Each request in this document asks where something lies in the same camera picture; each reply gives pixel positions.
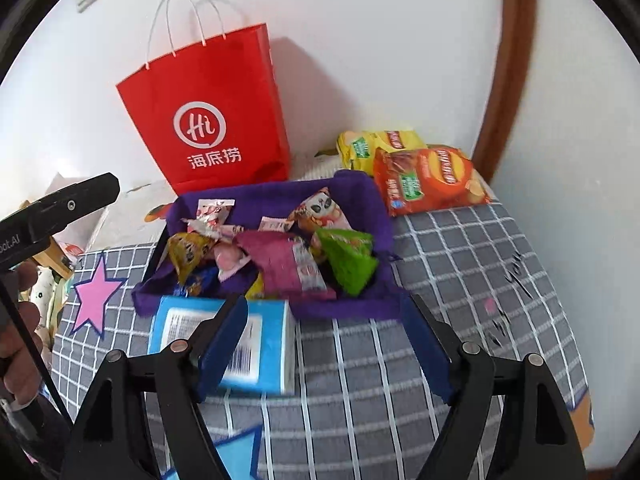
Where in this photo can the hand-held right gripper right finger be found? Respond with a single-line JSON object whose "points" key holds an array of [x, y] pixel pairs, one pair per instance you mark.
{"points": [[425, 345]]}

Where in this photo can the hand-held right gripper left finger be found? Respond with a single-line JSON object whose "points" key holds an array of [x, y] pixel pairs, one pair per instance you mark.
{"points": [[222, 345]]}

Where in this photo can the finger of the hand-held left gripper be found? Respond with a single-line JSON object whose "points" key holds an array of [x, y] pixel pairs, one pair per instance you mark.
{"points": [[70, 205]]}

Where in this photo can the blue white box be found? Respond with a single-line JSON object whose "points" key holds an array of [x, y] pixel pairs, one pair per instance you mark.
{"points": [[270, 350]]}

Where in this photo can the blue snack packet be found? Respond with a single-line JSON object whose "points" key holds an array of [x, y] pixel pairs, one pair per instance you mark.
{"points": [[197, 282]]}

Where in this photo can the small yellow snack packet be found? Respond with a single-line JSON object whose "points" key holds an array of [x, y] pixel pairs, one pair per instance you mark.
{"points": [[255, 286]]}

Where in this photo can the yellow triangular snack packet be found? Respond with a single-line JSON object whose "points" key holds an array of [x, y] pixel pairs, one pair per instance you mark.
{"points": [[192, 255]]}

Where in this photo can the magenta snack packet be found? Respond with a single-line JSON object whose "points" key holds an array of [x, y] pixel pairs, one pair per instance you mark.
{"points": [[275, 260]]}

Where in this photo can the green triangular snack packet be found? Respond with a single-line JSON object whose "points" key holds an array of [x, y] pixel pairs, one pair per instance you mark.
{"points": [[350, 260]]}

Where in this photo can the white red candy packet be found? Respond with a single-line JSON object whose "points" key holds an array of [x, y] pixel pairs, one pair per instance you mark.
{"points": [[212, 212]]}

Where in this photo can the purple felt tray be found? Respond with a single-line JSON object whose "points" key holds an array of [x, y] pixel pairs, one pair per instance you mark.
{"points": [[360, 195]]}

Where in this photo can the panda print snack packet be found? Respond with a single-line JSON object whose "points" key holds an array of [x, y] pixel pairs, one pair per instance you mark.
{"points": [[317, 210]]}

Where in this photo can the person's left hand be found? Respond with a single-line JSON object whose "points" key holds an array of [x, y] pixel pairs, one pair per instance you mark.
{"points": [[20, 350]]}

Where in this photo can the white plastic shopping bag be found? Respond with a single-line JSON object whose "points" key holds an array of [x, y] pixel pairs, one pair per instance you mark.
{"points": [[97, 230]]}

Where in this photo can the grey checked star tablecloth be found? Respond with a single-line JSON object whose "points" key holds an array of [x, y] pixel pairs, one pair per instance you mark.
{"points": [[350, 410]]}

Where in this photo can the orange chips bag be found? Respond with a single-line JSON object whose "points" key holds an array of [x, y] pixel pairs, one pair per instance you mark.
{"points": [[430, 180]]}

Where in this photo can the red paper bag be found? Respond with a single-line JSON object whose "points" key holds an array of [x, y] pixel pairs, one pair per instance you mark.
{"points": [[210, 85]]}

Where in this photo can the yellow chips bag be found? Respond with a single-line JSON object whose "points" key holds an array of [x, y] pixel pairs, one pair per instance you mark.
{"points": [[370, 147]]}

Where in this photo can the brown wooden door frame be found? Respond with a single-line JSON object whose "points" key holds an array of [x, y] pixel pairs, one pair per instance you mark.
{"points": [[505, 60]]}

